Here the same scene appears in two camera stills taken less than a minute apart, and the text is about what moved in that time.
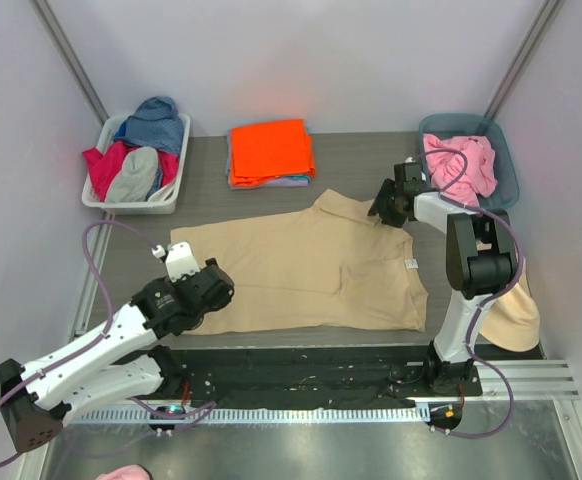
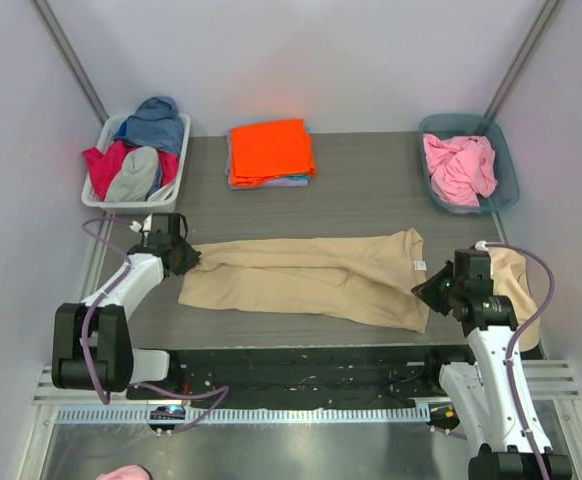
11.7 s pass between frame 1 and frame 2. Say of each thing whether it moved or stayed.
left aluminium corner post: stayed
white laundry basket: stayed
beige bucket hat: stayed
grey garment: stayed
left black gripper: moved
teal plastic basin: stayed
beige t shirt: moved
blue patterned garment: stayed
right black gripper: moved
